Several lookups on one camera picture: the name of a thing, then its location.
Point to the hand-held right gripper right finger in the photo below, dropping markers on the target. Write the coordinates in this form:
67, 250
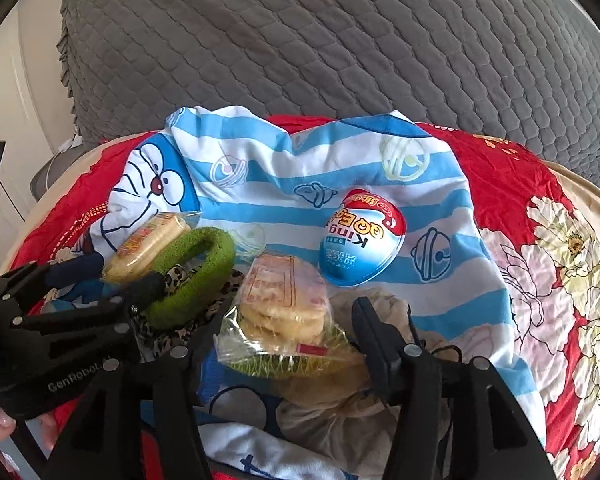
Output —
380, 345

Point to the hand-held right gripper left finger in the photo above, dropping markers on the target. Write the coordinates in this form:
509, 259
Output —
180, 375

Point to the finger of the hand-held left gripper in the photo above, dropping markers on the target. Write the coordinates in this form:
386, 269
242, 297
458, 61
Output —
130, 292
72, 269

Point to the leopard print scrunchie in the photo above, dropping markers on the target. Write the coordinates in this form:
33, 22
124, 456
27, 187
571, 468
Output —
155, 337

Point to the red and blue plastic egg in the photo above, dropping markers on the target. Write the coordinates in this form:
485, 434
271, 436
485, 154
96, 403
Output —
360, 255

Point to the sheer pink scrunchie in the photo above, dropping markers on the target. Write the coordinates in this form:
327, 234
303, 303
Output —
320, 425

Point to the clear cracker packet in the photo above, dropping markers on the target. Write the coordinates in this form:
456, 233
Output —
280, 310

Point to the blue striped cartoon cloth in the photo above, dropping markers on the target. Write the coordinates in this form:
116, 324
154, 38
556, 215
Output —
280, 175

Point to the red floral bedsheet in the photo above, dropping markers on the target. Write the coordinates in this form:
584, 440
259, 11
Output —
505, 170

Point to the grey quilted headboard cover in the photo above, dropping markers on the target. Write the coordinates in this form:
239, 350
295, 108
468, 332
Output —
330, 35

